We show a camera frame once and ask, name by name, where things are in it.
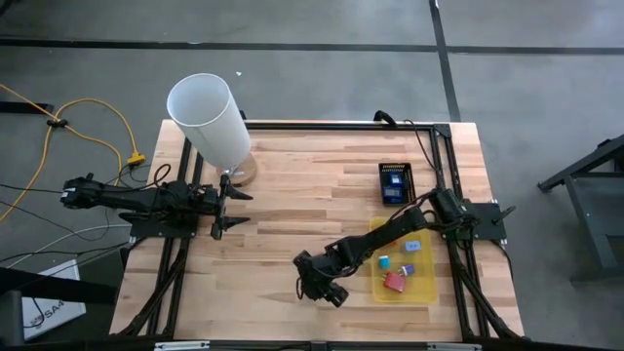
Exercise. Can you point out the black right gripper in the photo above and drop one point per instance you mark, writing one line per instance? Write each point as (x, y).
(317, 275)

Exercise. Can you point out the large red plug adapter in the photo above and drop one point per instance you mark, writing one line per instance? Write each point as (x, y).
(394, 282)

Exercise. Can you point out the yellow translucent plastic tray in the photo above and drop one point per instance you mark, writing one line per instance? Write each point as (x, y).
(424, 287)

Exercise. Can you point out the black side table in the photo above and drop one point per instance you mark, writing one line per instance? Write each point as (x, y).
(590, 222)

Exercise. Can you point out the silver metal bracket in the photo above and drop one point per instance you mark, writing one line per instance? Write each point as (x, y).
(180, 345)
(453, 346)

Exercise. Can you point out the black mesh basket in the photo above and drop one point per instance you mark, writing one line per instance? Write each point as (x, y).
(412, 185)

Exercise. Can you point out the black floor strip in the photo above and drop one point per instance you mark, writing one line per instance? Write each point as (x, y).
(24, 107)

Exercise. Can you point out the dark blue box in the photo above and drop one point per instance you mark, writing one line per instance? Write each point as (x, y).
(395, 181)

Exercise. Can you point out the black aluminium table frame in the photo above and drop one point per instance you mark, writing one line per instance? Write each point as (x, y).
(341, 126)

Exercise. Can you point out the white cardboard box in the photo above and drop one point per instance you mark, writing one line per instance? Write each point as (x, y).
(70, 270)

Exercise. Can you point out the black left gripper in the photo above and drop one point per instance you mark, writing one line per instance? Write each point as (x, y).
(209, 200)

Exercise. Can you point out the black flat bar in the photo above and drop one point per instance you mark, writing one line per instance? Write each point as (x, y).
(49, 287)

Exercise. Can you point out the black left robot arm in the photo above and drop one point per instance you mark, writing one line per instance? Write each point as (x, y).
(127, 197)

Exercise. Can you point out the white shade wooden base lamp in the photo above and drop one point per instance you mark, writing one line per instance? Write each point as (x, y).
(209, 117)

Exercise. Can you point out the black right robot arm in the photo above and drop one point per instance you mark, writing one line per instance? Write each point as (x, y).
(380, 234)

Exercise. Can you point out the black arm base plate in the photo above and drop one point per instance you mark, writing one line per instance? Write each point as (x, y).
(156, 229)
(487, 217)

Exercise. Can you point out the blue digital timer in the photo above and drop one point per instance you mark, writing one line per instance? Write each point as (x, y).
(391, 196)

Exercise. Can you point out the purple white plug adapter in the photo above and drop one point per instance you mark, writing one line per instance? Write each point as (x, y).
(407, 269)

